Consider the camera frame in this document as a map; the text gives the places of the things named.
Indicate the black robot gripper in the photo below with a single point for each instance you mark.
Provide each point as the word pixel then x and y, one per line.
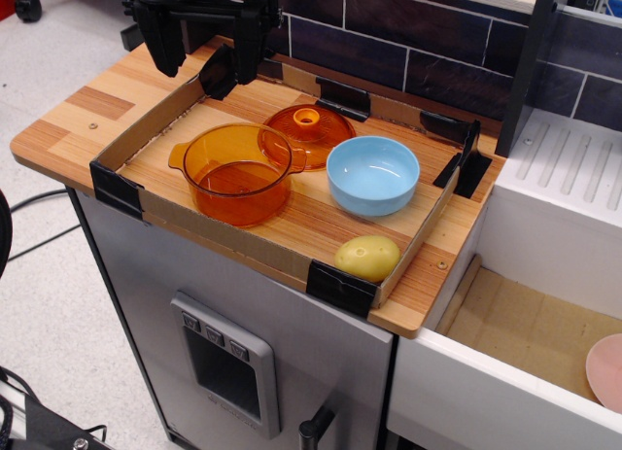
pixel 158 22

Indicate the orange transparent pot lid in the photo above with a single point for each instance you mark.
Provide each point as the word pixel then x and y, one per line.
pixel 314 128

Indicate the orange transparent plastic pot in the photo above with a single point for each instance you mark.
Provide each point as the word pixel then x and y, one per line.
pixel 239 173

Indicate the black metal stand base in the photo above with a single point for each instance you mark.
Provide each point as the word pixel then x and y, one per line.
pixel 131 37

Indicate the black caster wheel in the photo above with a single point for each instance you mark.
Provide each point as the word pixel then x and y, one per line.
pixel 28 10

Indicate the light blue bowl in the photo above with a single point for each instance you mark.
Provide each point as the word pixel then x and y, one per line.
pixel 372 176

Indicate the yellow toy potato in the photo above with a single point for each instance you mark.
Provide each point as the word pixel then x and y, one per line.
pixel 371 257

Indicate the grey toy kitchen cabinet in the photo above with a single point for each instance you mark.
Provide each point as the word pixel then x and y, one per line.
pixel 323 356

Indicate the grey dispenser panel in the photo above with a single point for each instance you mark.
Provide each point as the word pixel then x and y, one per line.
pixel 234 368

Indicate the white toy sink unit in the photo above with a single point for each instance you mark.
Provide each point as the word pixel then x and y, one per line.
pixel 501 362

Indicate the pink plate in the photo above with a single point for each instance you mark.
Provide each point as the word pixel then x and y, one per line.
pixel 603 371

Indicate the black vertical post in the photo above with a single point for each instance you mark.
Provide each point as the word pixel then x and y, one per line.
pixel 525 86

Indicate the black cabinet door handle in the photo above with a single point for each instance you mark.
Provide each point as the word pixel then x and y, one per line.
pixel 311 431

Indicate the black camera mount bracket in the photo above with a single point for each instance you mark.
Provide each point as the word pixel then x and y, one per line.
pixel 27 424

